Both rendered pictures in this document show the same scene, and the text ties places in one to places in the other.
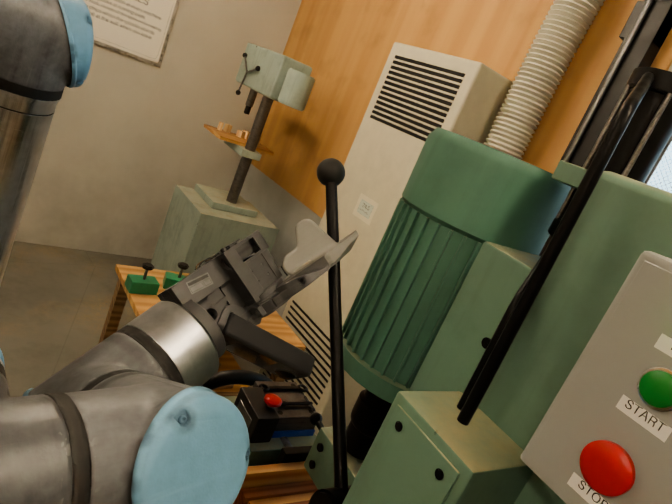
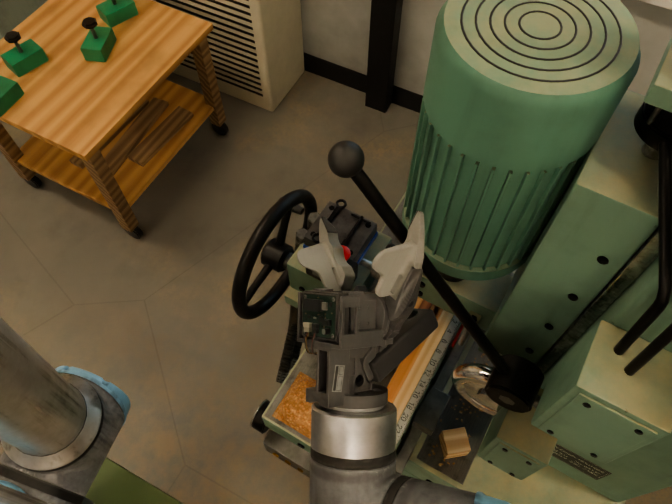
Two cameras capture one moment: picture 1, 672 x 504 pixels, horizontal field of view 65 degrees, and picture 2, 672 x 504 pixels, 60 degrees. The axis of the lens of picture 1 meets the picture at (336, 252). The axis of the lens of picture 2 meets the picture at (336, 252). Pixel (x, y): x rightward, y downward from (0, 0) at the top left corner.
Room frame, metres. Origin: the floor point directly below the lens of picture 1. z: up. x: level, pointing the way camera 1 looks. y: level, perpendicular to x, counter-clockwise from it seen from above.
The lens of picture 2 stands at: (0.32, 0.18, 1.84)
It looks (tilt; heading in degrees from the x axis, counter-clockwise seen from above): 60 degrees down; 338
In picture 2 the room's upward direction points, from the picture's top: straight up
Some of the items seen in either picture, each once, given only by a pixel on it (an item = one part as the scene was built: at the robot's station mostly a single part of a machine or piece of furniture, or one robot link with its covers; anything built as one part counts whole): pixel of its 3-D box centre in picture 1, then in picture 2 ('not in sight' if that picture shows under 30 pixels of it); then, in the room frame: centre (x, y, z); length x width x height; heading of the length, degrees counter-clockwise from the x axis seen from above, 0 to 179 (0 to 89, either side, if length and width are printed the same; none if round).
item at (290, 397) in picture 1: (275, 406); (337, 243); (0.79, -0.01, 0.99); 0.13 x 0.11 x 0.06; 128
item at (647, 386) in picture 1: (659, 389); not in sight; (0.28, -0.19, 1.42); 0.02 x 0.01 x 0.02; 38
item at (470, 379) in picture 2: not in sight; (492, 392); (0.46, -0.12, 1.02); 0.12 x 0.03 x 0.12; 38
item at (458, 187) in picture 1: (445, 271); (496, 144); (0.64, -0.13, 1.35); 0.18 x 0.18 x 0.31
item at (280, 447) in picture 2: not in sight; (297, 445); (0.59, 0.16, 0.58); 0.12 x 0.08 x 0.08; 38
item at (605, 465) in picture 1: (606, 467); not in sight; (0.28, -0.19, 1.36); 0.03 x 0.01 x 0.03; 38
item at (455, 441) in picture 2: not in sight; (454, 443); (0.44, -0.08, 0.82); 0.04 x 0.04 x 0.04; 77
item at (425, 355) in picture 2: not in sight; (447, 314); (0.62, -0.15, 0.92); 0.60 x 0.02 x 0.05; 128
